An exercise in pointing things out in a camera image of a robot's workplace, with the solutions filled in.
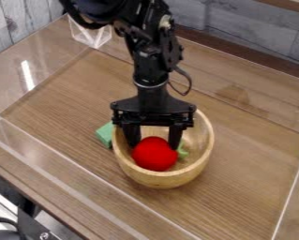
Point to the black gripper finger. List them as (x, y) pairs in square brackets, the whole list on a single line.
[(176, 136), (133, 134)]

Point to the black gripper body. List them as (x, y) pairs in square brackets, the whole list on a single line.
[(153, 108)]

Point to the wooden bowl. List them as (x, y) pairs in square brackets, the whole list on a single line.
[(196, 147)]

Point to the red plush fruit green stem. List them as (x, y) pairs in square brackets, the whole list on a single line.
[(154, 155)]

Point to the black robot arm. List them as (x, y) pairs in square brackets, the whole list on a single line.
[(144, 22)]

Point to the green foam block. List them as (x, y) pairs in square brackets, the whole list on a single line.
[(104, 134)]

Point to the clear acrylic corner bracket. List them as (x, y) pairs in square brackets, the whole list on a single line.
[(94, 38)]

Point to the clear acrylic tray wall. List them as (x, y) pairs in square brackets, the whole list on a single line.
[(93, 206)]

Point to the black metal table bracket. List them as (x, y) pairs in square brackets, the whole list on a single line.
[(27, 229)]

